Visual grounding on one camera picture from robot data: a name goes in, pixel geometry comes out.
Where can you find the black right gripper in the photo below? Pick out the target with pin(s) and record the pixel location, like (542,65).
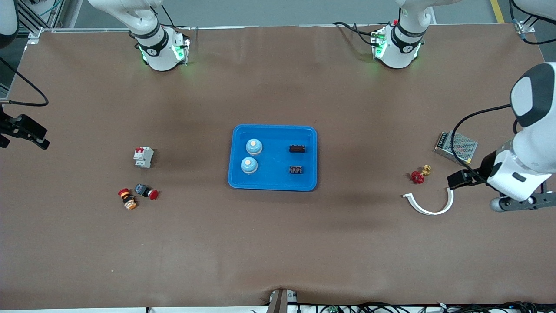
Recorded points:
(9,126)

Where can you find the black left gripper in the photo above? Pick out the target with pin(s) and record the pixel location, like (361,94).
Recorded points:
(485,170)

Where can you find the dark brown relay block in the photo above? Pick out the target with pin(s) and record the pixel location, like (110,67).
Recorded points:
(297,149)

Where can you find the blue bell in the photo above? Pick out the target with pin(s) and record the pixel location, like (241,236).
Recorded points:
(249,165)
(254,147)

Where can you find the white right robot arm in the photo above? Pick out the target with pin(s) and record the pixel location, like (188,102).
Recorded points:
(158,54)

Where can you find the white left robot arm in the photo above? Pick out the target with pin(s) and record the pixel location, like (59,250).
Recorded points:
(532,143)

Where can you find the blue plastic tray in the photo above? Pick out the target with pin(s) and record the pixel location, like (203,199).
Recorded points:
(273,180)

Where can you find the metal mesh power supply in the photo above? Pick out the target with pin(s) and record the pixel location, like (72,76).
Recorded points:
(462,145)

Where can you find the white curved plastic clamp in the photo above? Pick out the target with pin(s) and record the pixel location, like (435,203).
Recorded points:
(428,212)

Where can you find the white red circuit breaker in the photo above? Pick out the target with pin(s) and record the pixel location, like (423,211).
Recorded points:
(143,157)

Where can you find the red black emergency stop button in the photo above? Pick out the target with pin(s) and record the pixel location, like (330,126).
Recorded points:
(145,190)

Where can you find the brown table mat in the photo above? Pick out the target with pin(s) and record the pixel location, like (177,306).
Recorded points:
(278,243)

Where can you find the aluminium frame post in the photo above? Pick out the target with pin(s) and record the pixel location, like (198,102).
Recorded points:
(526,28)
(34,34)

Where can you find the orange red push button switch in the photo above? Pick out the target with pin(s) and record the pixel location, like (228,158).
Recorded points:
(128,200)

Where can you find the metal table edge bracket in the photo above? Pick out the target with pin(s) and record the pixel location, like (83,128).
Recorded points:
(280,302)

